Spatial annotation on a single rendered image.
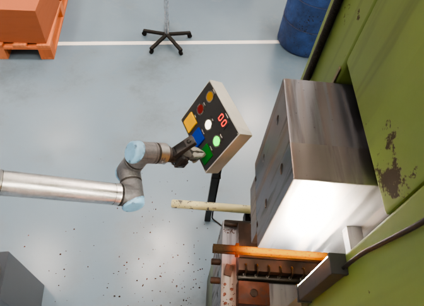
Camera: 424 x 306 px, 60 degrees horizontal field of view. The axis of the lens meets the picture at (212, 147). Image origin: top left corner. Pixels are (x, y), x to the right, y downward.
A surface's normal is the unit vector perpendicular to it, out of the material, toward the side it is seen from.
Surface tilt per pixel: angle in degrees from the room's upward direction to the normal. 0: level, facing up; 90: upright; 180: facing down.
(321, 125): 0
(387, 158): 90
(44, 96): 0
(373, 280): 90
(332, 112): 0
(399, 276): 90
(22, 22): 90
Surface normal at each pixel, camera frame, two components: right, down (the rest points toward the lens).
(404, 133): -1.00, -0.08
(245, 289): 0.08, -0.58
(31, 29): 0.05, 0.81
